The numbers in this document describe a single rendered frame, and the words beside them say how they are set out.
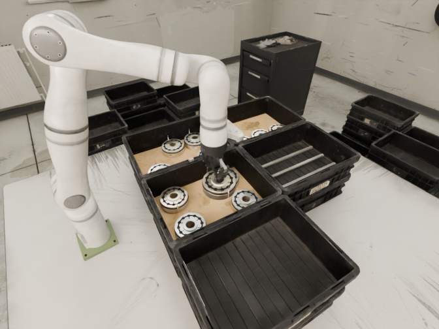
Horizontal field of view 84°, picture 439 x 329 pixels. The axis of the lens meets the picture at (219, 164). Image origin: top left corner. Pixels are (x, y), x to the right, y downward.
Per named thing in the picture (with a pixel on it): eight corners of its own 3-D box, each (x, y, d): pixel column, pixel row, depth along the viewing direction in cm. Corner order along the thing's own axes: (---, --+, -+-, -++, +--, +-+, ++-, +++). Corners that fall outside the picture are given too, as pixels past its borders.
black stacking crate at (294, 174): (278, 214, 89) (284, 193, 81) (235, 166, 108) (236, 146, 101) (351, 177, 103) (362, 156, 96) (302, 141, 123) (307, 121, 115)
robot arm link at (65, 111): (43, 2, 49) (54, 115, 63) (18, 6, 41) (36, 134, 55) (93, 16, 51) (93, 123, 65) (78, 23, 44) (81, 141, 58)
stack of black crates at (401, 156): (421, 207, 175) (462, 160, 145) (399, 228, 162) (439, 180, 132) (368, 175, 199) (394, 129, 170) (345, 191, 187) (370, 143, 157)
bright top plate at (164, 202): (162, 211, 84) (162, 211, 84) (157, 191, 91) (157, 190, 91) (191, 203, 87) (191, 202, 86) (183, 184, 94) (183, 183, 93)
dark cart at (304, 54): (262, 141, 258) (274, 53, 198) (236, 123, 286) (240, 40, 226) (300, 125, 284) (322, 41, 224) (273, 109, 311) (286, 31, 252)
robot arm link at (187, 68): (229, 59, 59) (171, 43, 55) (234, 72, 52) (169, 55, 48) (221, 86, 63) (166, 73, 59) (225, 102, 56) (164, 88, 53)
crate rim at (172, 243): (171, 251, 68) (170, 247, 66) (141, 183, 87) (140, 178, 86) (283, 197, 82) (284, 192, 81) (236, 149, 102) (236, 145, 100)
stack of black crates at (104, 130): (91, 192, 186) (66, 145, 156) (82, 170, 204) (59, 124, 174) (142, 172, 203) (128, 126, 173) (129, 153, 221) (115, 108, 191)
